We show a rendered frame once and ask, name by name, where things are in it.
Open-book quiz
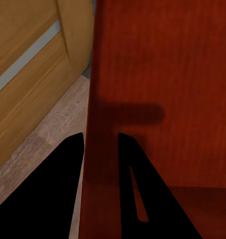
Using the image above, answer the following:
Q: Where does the storage box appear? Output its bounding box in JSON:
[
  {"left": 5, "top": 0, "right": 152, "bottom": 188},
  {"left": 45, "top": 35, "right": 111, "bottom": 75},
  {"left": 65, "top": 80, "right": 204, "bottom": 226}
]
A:
[{"left": 78, "top": 0, "right": 226, "bottom": 239}]

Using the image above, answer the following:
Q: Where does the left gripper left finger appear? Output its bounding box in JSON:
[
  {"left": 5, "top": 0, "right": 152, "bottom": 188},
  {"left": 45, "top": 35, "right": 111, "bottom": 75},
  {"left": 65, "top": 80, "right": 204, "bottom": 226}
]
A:
[{"left": 0, "top": 132, "right": 85, "bottom": 239}]

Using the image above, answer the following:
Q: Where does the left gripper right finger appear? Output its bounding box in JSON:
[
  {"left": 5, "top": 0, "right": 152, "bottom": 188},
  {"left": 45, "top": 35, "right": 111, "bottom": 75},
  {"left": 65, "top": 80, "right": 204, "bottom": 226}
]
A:
[{"left": 118, "top": 132, "right": 202, "bottom": 239}]

